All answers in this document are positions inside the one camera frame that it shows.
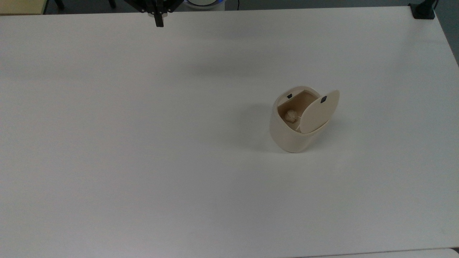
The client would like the light wooden furniture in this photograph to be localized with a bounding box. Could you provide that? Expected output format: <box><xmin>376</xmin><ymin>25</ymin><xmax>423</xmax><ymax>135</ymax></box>
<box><xmin>0</xmin><ymin>0</ymin><xmax>49</xmax><ymax>15</ymax></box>

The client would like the cream trash bin body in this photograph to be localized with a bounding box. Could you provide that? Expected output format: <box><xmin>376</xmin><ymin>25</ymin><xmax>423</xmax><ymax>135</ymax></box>
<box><xmin>269</xmin><ymin>86</ymin><xmax>330</xmax><ymax>153</ymax></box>

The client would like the cream trash bin lid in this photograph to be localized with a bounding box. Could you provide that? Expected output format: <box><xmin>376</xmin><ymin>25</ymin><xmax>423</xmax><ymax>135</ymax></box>
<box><xmin>299</xmin><ymin>90</ymin><xmax>340</xmax><ymax>134</ymax></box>

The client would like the black table clamp mount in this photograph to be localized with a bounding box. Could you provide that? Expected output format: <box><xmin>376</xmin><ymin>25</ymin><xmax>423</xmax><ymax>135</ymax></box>
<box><xmin>408</xmin><ymin>0</ymin><xmax>439</xmax><ymax>19</ymax></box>

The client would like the white robot base blue ring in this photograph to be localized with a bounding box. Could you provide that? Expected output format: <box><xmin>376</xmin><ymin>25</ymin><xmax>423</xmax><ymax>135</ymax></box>
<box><xmin>184</xmin><ymin>0</ymin><xmax>225</xmax><ymax>11</ymax></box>

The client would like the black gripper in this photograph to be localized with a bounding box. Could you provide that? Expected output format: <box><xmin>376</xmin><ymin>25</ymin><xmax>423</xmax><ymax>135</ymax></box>
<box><xmin>124</xmin><ymin>0</ymin><xmax>184</xmax><ymax>27</ymax></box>

